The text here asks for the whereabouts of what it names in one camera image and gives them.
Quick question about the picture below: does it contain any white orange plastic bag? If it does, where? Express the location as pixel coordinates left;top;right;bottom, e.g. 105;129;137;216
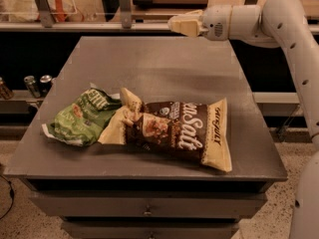
1;0;85;26

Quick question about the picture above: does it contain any middle metal bracket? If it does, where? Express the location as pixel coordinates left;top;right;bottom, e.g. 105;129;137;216
119;0;133;29

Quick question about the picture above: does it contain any black cable on floor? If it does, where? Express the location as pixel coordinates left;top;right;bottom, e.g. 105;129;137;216
0;174;16;221

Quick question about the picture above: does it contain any green chip bag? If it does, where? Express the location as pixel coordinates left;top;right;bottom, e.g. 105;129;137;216
42;87;122;146

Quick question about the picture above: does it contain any left metal bracket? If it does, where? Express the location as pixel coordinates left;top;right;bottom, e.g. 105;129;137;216
35;0;55;28

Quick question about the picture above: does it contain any low grey side shelf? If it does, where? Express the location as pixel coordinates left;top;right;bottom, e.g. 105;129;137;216
0;90;44;138

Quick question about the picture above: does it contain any upper drawer knob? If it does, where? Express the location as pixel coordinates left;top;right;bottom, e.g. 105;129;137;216
144;205;153;217

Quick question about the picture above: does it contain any grey drawer cabinet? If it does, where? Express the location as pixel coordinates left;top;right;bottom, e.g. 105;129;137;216
5;37;287;239

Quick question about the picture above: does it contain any dark can on shelf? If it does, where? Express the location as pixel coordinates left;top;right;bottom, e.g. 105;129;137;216
40;75;53;96

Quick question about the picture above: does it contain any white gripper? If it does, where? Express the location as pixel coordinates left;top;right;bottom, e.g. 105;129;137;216
167;5;232;41

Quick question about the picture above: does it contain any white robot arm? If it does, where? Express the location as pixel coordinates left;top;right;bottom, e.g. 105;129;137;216
168;0;319;239

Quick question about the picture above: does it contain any brown yellow chip bag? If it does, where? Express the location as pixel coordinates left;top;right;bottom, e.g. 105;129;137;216
99;88;232;172

